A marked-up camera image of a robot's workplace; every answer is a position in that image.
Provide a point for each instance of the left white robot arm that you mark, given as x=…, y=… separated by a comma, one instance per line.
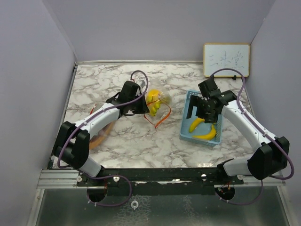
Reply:
x=73, y=140

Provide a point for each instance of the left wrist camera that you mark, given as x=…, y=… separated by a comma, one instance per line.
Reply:
x=141, y=83

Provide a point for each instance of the yellow banana bunch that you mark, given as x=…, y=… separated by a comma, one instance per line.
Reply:
x=153, y=101

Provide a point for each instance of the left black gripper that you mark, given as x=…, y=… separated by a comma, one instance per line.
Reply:
x=144, y=108

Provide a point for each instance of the blue plastic basket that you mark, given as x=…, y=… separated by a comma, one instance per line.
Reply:
x=202, y=128

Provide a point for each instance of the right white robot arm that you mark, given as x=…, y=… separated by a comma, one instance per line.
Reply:
x=270, y=152

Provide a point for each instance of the white ring pull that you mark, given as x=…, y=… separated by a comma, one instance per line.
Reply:
x=134, y=204

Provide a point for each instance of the clear orange zip bag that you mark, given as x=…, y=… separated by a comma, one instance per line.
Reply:
x=163, y=112
x=101, y=134

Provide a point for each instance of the small whiteboard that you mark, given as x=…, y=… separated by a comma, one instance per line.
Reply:
x=226, y=55

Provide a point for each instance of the aluminium extrusion rail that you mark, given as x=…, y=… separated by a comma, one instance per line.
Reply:
x=58, y=177

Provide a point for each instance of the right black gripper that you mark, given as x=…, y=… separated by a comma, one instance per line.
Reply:
x=196, y=100

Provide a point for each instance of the single yellow banana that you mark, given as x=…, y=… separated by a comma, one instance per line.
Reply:
x=208, y=136
x=195, y=123

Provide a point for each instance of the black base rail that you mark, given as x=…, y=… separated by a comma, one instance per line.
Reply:
x=153, y=190

